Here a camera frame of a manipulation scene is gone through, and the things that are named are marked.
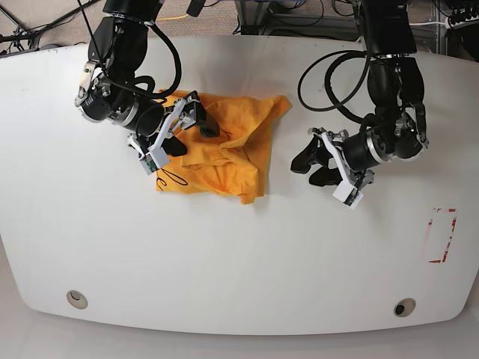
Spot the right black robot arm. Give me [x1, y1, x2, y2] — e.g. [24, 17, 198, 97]
[75, 1, 220, 159]

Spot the red tape rectangle marking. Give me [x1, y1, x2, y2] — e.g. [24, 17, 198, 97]
[424, 208, 458, 263]

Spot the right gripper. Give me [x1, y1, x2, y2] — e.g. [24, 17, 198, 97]
[127, 90, 220, 157]

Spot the table cable grommet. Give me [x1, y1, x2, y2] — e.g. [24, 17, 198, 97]
[67, 290, 88, 310]
[394, 298, 416, 318]

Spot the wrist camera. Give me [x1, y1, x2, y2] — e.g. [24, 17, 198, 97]
[139, 147, 170, 175]
[332, 181, 364, 209]

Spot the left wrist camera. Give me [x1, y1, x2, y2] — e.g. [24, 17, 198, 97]
[332, 181, 364, 209]

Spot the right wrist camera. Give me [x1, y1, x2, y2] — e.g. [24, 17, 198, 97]
[139, 147, 170, 175]

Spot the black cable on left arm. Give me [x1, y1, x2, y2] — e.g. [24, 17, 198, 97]
[297, 48, 375, 113]

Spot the left table cable grommet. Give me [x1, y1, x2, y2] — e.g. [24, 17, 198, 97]
[67, 290, 88, 310]

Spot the orange T-shirt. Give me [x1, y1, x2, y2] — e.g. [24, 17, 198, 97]
[156, 93, 291, 205]

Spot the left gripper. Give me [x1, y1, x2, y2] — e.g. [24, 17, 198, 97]
[290, 128, 374, 191]

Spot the white power strip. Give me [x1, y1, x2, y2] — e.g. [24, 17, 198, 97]
[445, 8, 478, 29]

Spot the right table cable grommet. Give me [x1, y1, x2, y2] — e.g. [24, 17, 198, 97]
[394, 298, 416, 318]

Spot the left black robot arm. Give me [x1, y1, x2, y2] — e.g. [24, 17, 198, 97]
[290, 1, 429, 190]

